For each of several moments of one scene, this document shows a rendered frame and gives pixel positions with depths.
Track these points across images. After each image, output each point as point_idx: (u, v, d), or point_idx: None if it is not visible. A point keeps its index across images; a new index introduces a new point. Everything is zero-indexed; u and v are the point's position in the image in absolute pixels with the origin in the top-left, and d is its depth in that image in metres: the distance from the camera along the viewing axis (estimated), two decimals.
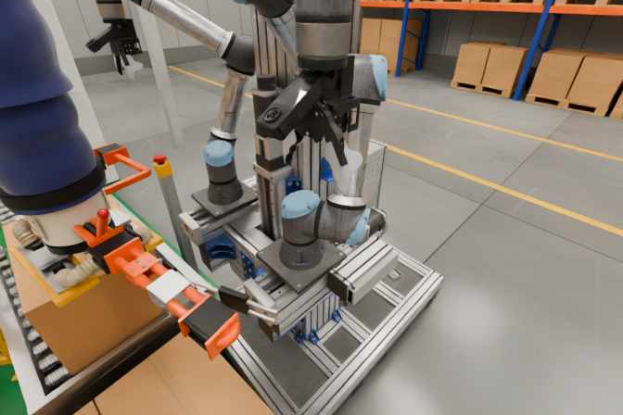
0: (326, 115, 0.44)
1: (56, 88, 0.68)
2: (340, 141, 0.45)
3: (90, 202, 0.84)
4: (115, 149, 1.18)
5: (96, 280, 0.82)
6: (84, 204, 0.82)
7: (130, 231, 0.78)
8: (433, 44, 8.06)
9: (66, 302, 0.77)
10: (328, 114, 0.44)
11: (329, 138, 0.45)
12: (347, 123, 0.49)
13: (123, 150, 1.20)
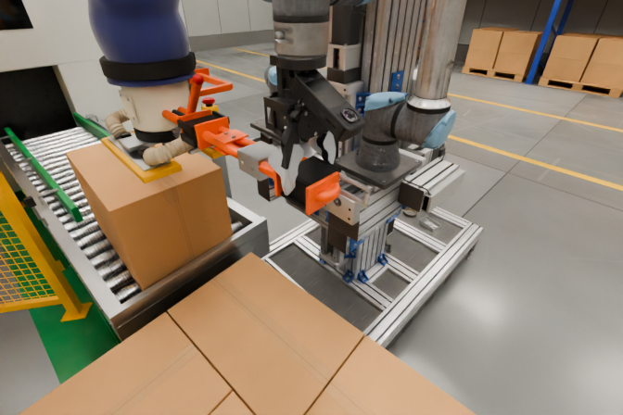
0: None
1: None
2: None
3: (180, 89, 0.83)
4: (198, 69, 1.19)
5: (179, 167, 0.81)
6: (175, 89, 0.82)
7: (218, 113, 0.75)
8: None
9: (151, 180, 0.77)
10: None
11: None
12: None
13: (206, 71, 1.21)
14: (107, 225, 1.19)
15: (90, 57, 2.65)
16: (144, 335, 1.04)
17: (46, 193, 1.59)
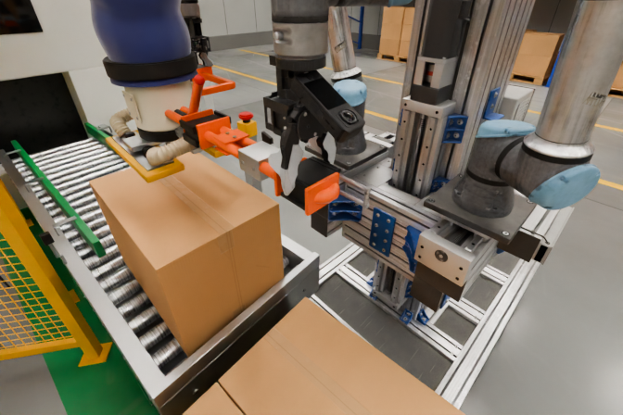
0: None
1: None
2: None
3: (182, 89, 0.83)
4: (201, 68, 1.20)
5: (182, 166, 0.82)
6: (177, 89, 0.82)
7: (220, 113, 0.76)
8: None
9: (154, 179, 0.78)
10: None
11: None
12: None
13: (209, 70, 1.21)
14: (143, 273, 0.99)
15: None
16: None
17: (62, 222, 1.39)
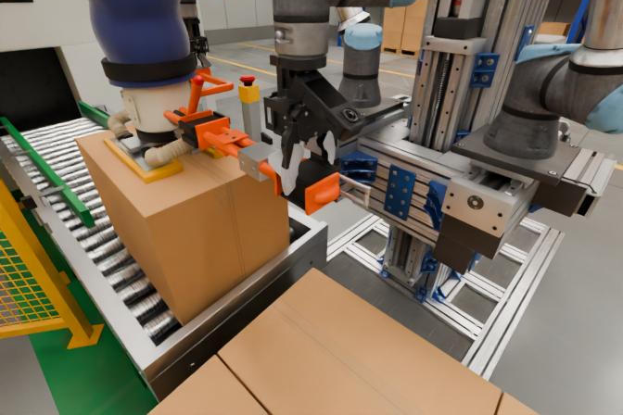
0: None
1: None
2: None
3: (181, 90, 0.83)
4: (200, 69, 1.20)
5: (181, 167, 0.82)
6: (176, 90, 0.82)
7: (218, 114, 0.75)
8: None
9: (152, 180, 0.77)
10: None
11: None
12: None
13: (208, 71, 1.21)
14: (133, 235, 0.88)
15: None
16: (190, 392, 0.73)
17: (49, 192, 1.29)
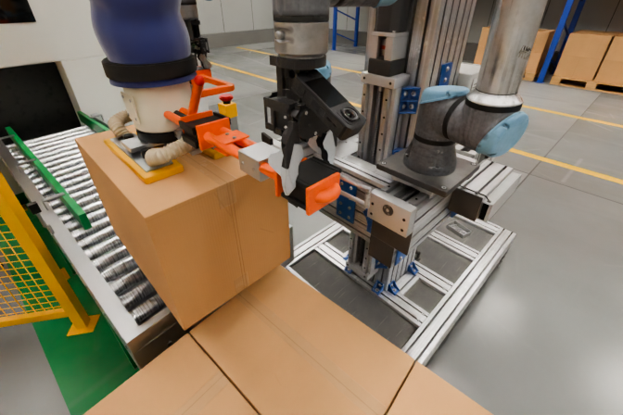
0: None
1: None
2: None
3: (182, 91, 0.83)
4: (200, 69, 1.20)
5: (181, 167, 0.81)
6: (177, 91, 0.82)
7: (219, 114, 0.75)
8: None
9: (153, 180, 0.77)
10: None
11: None
12: None
13: (208, 72, 1.21)
14: (133, 235, 0.88)
15: (95, 54, 2.53)
16: (165, 361, 0.92)
17: (51, 197, 1.47)
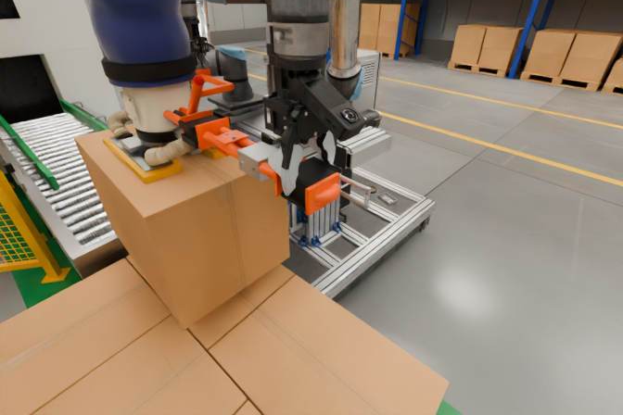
0: None
1: None
2: None
3: (181, 90, 0.83)
4: (200, 69, 1.20)
5: (180, 167, 0.81)
6: (176, 90, 0.82)
7: (219, 114, 0.75)
8: (431, 30, 8.22)
9: (152, 180, 0.77)
10: None
11: None
12: None
13: (208, 71, 1.21)
14: (132, 235, 0.88)
15: (76, 47, 2.81)
16: (103, 274, 1.20)
17: (27, 164, 1.75)
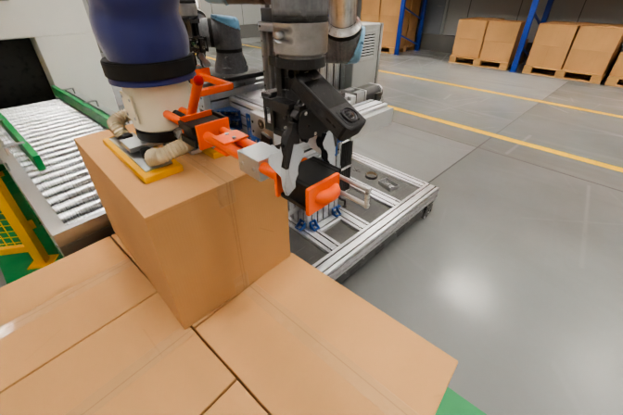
0: None
1: None
2: None
3: (181, 90, 0.83)
4: (199, 69, 1.19)
5: (180, 167, 0.81)
6: (176, 90, 0.82)
7: (218, 114, 0.75)
8: (432, 24, 8.15)
9: (152, 180, 0.77)
10: None
11: None
12: None
13: (207, 71, 1.21)
14: (133, 235, 0.88)
15: (68, 31, 2.73)
16: (85, 253, 1.12)
17: (11, 144, 1.67)
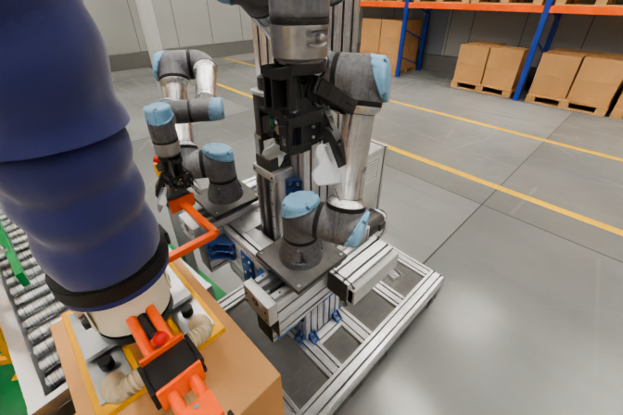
0: None
1: (113, 123, 0.51)
2: None
3: (147, 289, 0.68)
4: (182, 195, 1.05)
5: (146, 388, 0.67)
6: (142, 293, 0.67)
7: (190, 345, 0.61)
8: (433, 44, 8.06)
9: None
10: None
11: None
12: (273, 132, 0.46)
13: (190, 196, 1.06)
14: None
15: None
16: None
17: None
